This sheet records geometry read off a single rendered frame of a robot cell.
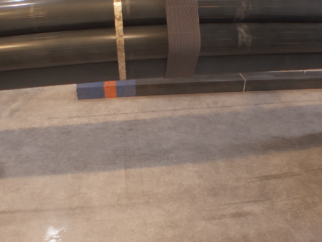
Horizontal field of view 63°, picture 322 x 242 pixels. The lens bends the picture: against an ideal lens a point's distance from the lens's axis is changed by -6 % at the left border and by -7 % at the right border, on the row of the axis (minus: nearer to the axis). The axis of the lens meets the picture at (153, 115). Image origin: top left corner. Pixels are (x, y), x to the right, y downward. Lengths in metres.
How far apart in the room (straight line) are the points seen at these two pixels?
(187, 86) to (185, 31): 2.21
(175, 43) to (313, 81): 3.06
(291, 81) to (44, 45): 3.27
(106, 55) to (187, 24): 0.39
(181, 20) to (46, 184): 1.72
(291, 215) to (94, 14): 1.86
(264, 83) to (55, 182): 2.75
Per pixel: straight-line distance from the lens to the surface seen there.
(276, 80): 3.85
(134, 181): 2.31
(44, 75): 1.45
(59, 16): 1.35
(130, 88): 3.43
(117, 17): 1.30
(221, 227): 2.05
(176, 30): 1.30
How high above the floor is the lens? 1.64
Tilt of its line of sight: 32 degrees down
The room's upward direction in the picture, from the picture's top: 1 degrees counter-clockwise
